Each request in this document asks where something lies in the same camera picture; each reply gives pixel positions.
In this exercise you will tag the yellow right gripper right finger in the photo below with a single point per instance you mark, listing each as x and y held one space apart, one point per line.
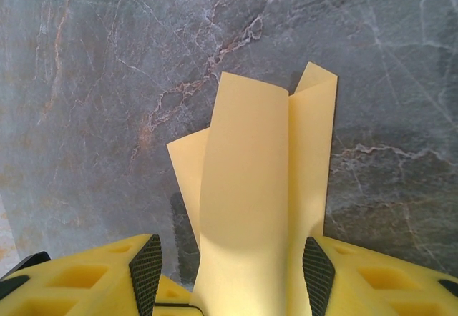
386 287

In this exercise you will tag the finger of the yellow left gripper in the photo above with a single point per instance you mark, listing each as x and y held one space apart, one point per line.
171 292

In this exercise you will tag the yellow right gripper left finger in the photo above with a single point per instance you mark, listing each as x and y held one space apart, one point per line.
71 284

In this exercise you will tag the yellow paper sheet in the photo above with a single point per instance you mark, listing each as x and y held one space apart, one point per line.
247 187

